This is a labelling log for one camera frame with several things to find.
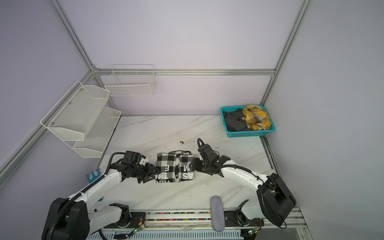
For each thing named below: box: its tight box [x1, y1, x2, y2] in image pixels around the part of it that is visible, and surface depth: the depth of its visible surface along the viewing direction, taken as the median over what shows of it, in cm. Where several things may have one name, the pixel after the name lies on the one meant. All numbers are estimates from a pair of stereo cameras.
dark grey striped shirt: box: [222, 108, 253, 132], surface depth 106 cm
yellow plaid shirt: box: [241, 104, 272, 131], surface depth 106 cm
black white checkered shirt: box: [155, 150, 194, 184], surface depth 87 cm
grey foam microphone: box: [210, 195, 226, 232], surface depth 75 cm
